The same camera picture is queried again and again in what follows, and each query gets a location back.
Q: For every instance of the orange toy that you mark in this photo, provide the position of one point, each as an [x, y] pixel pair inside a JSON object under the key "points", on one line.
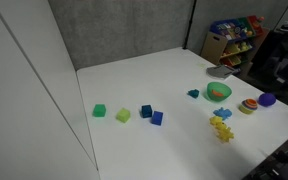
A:
{"points": [[218, 93]]}

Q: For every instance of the teal foam toy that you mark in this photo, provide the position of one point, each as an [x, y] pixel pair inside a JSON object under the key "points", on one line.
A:
{"points": [[193, 93]]}

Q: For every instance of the small yellow foam toy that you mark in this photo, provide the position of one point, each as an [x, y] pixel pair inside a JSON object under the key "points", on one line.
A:
{"points": [[215, 120]]}

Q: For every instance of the green plastic bowl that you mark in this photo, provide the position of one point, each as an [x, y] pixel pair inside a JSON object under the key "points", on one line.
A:
{"points": [[224, 88]]}

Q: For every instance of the light blue foam toy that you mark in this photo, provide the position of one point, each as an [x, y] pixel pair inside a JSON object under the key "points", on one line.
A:
{"points": [[223, 113]]}

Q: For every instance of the wooden toy shelf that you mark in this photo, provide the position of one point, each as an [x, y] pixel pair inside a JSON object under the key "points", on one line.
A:
{"points": [[214, 46]]}

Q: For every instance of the large yellow foam toy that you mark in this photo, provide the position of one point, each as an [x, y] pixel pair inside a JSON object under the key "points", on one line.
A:
{"points": [[224, 133]]}

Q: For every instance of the blue toy bin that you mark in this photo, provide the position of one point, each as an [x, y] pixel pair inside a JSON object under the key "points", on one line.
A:
{"points": [[225, 28]]}

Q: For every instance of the rainbow stacking cups toy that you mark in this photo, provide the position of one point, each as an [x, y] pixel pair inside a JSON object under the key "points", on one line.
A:
{"points": [[248, 106]]}

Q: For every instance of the green toy bin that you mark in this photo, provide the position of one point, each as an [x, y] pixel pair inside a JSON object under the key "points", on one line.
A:
{"points": [[244, 24]]}

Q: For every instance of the red toy bin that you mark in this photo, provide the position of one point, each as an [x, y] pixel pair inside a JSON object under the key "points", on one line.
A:
{"points": [[255, 23]]}

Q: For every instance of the dark blue foam cube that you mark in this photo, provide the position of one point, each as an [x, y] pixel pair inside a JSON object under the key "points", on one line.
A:
{"points": [[146, 111]]}

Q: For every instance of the bright blue foam cube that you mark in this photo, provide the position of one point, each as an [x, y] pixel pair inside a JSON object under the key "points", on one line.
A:
{"points": [[157, 118]]}

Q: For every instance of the yellow-green foam cube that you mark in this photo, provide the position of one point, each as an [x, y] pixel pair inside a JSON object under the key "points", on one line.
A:
{"points": [[123, 115]]}

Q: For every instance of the green foam cube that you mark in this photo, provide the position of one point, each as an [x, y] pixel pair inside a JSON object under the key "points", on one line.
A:
{"points": [[99, 110]]}

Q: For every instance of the gray flat tray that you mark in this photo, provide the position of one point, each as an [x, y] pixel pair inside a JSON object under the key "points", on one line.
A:
{"points": [[220, 71]]}

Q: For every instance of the black divider pole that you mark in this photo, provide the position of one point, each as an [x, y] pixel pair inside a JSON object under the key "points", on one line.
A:
{"points": [[190, 25]]}

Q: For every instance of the purple ball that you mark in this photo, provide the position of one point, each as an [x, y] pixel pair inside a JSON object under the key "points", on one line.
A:
{"points": [[267, 99]]}

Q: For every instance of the black office chair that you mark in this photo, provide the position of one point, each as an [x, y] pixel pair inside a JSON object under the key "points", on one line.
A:
{"points": [[285, 63]]}

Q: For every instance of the black equipment at table edge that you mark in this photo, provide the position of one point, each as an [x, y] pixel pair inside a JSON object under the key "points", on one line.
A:
{"points": [[280, 163]]}

